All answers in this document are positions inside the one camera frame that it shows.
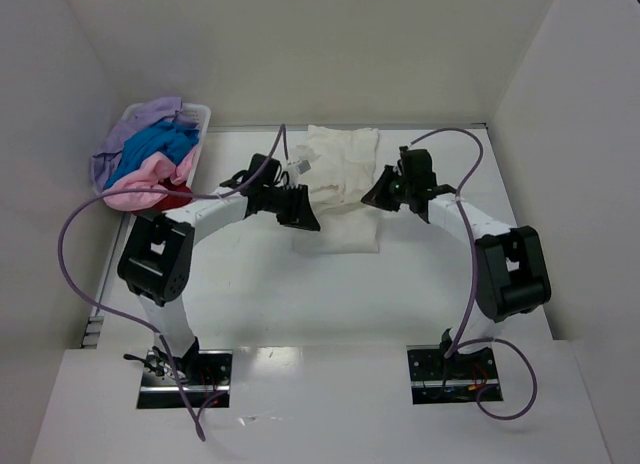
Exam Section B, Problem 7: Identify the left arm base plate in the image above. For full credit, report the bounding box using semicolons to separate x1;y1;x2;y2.
123;350;233;410

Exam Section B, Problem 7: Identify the white plastic laundry basket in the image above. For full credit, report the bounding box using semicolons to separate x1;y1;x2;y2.
91;101;213;195

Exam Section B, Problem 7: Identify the blue t shirt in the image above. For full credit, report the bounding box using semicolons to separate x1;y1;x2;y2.
103;121;200;190

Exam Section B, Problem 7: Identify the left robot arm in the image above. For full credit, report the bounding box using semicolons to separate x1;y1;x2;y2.
117;154;321;383

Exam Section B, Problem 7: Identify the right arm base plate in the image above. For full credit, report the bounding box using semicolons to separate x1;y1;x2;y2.
407;346;503;405

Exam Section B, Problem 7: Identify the dark red t shirt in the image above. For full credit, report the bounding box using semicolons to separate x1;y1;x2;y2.
132;179;192;214

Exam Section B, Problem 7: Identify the lavender t shirt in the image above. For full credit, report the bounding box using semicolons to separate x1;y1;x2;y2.
89;96;201;193

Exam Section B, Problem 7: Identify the pink t shirt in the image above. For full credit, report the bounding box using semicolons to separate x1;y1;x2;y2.
103;145;201;212

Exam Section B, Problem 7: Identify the white t shirt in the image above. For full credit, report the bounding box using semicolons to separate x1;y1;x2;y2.
293;125;380;255

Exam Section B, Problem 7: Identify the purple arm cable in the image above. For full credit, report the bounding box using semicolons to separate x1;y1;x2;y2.
58;123;289;443
408;127;539;421

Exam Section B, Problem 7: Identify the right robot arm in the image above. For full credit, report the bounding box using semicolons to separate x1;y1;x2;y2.
361;147;551;366

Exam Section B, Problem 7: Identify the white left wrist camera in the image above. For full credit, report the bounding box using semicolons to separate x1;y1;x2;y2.
285;159;311;179

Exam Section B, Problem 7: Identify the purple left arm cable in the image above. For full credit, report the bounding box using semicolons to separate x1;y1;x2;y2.
58;123;289;443

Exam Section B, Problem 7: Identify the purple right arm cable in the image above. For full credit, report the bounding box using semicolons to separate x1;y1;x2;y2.
408;127;539;421

